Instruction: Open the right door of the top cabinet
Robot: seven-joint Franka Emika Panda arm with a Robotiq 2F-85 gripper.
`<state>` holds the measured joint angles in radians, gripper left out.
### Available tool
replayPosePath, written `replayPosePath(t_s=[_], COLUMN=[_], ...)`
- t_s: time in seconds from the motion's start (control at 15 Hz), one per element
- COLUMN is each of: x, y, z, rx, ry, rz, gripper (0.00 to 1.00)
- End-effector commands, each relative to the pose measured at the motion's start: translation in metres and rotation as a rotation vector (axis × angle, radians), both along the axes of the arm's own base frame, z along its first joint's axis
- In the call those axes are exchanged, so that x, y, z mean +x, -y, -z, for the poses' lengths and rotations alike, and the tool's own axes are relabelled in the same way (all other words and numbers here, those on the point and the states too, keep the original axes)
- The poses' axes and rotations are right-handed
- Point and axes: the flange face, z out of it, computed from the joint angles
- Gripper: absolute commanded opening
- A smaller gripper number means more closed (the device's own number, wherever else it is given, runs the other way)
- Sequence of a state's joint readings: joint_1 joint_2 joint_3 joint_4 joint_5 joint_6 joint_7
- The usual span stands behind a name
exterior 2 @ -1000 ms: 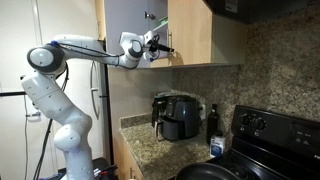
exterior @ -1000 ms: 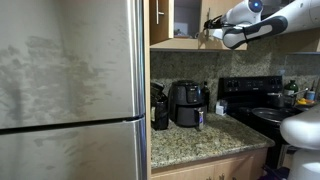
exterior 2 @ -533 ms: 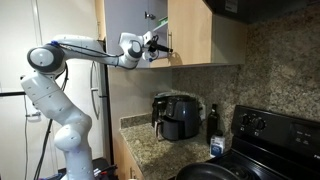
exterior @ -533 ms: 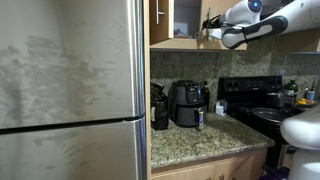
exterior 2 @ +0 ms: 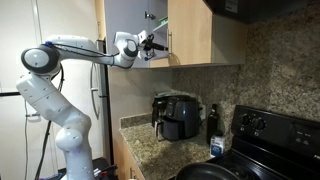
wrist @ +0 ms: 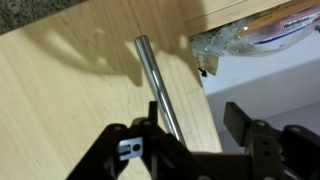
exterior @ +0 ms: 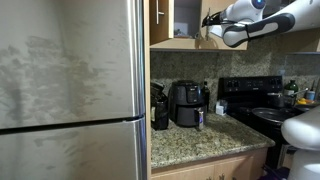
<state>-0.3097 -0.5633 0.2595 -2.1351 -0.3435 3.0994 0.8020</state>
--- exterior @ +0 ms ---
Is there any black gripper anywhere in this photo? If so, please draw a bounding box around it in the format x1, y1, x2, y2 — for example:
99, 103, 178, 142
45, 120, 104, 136
201, 10, 231, 28

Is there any long metal bar door handle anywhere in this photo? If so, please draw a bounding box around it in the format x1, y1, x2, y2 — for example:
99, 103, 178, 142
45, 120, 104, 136
205, 7, 212, 42

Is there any wooden cabinet door grey inside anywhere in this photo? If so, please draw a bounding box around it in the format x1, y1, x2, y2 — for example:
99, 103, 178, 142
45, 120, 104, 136
149, 0, 175, 46

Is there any wooden base cabinet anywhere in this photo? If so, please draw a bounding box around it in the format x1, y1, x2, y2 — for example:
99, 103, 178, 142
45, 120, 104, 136
150, 147, 270, 180

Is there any black over-range microwave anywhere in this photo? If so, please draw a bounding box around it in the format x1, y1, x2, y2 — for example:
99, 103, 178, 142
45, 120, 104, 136
263, 0, 301, 16

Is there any dark glass oil bottle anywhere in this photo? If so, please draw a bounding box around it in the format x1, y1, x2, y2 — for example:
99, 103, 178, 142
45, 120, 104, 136
202, 80, 211, 113

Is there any black electric stove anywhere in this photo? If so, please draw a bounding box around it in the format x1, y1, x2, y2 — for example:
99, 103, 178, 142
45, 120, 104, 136
216, 75, 303, 170

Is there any black air fryer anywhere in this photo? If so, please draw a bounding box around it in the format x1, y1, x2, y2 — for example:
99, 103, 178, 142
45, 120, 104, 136
167, 79, 207, 131

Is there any tall wooden side panel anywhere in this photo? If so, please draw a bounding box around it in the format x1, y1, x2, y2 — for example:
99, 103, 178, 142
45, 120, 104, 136
143, 0, 152, 180

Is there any small white blue-label container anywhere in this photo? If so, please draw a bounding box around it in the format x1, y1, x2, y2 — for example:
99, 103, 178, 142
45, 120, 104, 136
215, 99, 229, 117

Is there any black coffee maker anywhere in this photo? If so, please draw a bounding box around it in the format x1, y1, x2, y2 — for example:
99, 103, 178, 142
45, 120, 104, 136
150, 80, 170, 131

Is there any green glass bottle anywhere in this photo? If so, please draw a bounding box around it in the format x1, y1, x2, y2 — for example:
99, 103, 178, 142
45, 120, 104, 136
283, 79, 300, 98

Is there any black frying pan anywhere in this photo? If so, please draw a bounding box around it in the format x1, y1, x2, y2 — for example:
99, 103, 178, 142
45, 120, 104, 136
251, 106, 303, 125

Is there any yellow orange item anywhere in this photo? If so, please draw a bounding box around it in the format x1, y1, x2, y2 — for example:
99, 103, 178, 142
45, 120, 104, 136
296, 97, 311, 106

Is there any blue cup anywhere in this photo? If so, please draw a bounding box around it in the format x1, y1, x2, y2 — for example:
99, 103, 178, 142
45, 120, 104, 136
305, 89, 317, 102

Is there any stainless steel refrigerator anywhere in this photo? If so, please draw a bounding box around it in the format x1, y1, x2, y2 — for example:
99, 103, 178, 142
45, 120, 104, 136
0, 0, 148, 180

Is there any purple cloth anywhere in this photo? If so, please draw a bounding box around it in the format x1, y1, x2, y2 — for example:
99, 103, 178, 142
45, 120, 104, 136
261, 164, 292, 180

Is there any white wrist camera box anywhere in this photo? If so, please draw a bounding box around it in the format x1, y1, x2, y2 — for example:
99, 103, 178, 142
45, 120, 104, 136
209, 24, 228, 39

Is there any wooden wall cabinet body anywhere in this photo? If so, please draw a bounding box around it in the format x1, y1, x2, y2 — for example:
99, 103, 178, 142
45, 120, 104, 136
149, 0, 250, 52

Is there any short metal bar door handle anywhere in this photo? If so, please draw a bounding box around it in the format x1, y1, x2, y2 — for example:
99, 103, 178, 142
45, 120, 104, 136
155, 0, 166, 25

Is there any metal pot with handle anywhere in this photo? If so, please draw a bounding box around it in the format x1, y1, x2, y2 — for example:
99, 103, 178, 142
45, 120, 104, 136
266, 87, 310, 109

